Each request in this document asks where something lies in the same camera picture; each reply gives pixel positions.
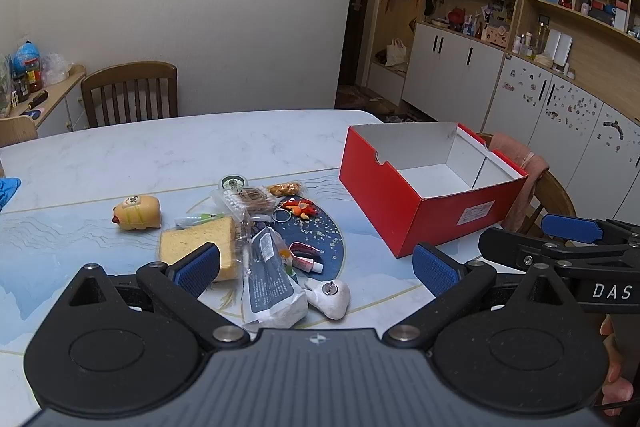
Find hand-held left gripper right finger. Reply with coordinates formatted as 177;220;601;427
382;243;576;349

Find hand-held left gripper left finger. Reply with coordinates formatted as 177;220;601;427
37;243;251;351

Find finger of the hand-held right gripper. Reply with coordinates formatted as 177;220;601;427
479;228;640;280
541;213;640;244

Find bread slice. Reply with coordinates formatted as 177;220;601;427
159;216;240;283

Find red cardboard box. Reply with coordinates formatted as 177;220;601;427
339;123;530;259

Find white grey packet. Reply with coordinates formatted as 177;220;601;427
242;227;309;328

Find yellow squishy toy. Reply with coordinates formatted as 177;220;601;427
112;194;162;231

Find peanut snack packet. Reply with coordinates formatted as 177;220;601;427
268;182;304;198

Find orange keychain toy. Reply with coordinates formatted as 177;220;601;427
272;198;319;224

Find person's right hand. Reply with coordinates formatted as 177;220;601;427
599;314;636;404

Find round-back wooden chair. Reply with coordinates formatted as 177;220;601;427
475;133;578;238

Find pink towel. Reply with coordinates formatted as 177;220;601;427
487;133;550;232

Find cotton swab packet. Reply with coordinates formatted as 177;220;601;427
212;187;251;214

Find brown snack stick packet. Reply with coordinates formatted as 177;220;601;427
240;187;278;214

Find white cabinet with stickers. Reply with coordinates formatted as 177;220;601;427
482;54;640;228

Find white figure with metal knob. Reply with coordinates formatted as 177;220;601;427
305;278;351;320

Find white flat boxes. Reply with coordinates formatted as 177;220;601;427
542;29;573;68

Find white lower cabinet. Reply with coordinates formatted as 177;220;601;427
402;23;506;128

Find patterned doormat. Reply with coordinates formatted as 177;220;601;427
335;84;401;114

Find dark wooden chair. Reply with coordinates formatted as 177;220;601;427
81;62;179;128

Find blue cloth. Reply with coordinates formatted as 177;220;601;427
0;177;22;210

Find low wooden sideboard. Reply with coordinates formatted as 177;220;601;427
10;66;91;138

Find white tote bag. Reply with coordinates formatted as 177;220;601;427
385;38;408;68

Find light wooden chair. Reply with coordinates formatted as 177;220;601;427
0;116;38;148

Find clear plastic bag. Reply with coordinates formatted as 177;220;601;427
40;53;73;85

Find red sauce jar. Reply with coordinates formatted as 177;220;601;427
25;57;44;92

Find blue bag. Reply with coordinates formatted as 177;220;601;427
12;41;42;75

